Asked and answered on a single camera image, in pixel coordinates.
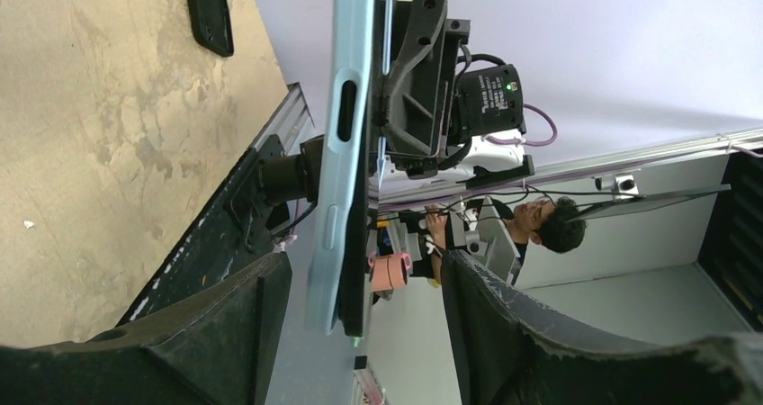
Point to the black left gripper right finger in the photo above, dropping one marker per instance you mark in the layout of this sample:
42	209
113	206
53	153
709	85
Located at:
509	348

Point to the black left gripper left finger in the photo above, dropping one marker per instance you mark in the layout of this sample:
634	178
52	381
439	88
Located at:
215	347

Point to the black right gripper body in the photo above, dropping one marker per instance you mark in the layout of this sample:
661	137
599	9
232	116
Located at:
414	61

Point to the black phone case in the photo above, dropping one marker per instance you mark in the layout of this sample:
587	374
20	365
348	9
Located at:
211	26

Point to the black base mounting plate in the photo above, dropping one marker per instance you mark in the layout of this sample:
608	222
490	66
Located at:
239	224

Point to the person with dark hair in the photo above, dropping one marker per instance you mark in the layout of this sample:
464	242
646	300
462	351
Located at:
544	221

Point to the pink tape roll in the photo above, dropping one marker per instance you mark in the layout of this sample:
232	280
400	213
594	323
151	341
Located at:
389	272

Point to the aluminium front rail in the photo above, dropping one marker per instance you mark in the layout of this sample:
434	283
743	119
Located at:
596	164

